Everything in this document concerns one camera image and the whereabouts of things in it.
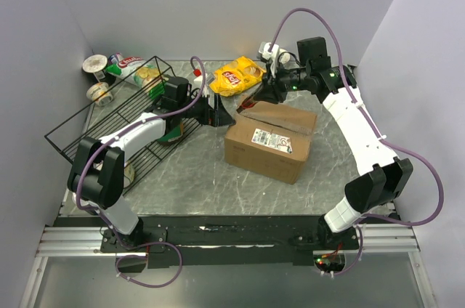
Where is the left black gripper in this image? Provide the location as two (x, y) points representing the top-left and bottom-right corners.
(178, 91), (235, 127)

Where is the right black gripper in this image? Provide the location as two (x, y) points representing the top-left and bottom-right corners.
(253, 60), (310, 105)

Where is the red black utility knife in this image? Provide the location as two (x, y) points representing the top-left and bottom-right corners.
(236, 92), (259, 113)

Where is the brown cardboard express box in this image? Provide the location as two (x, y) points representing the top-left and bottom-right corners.
(225, 102), (318, 185)

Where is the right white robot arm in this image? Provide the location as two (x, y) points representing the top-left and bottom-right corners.
(241, 37), (413, 249)

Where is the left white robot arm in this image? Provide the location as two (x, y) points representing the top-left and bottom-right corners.
(68, 77), (235, 251)

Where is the yellow Lays chips bag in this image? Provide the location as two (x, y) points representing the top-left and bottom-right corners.
(209, 56), (265, 97)

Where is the green lidded jar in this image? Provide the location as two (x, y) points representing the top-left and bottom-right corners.
(156, 121), (185, 146)

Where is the green white chips bag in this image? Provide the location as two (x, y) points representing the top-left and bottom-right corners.
(105, 57), (164, 99)

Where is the white tape roll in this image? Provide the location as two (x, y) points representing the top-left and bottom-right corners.
(124, 162), (135, 189)

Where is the blue white small packet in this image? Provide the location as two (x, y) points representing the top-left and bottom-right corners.
(108, 53), (124, 68)

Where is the white yogurt cup lying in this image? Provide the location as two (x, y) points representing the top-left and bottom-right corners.
(86, 82), (113, 107)

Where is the white yogurt cup upright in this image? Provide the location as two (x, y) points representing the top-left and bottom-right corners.
(82, 54), (108, 82)

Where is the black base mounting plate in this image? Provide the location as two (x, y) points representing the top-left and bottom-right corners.
(100, 215), (359, 269)

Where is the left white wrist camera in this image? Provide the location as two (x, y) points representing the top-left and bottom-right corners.
(193, 69), (209, 97)

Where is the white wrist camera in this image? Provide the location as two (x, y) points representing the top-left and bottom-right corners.
(257, 42), (291, 64)
(193, 69), (209, 97)

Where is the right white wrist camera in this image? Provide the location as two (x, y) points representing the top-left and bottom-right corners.
(257, 42), (291, 64)

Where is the black wire rack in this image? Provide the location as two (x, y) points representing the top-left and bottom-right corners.
(44, 56), (200, 193)

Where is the aluminium rail frame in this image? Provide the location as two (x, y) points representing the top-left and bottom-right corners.
(35, 226), (110, 258)

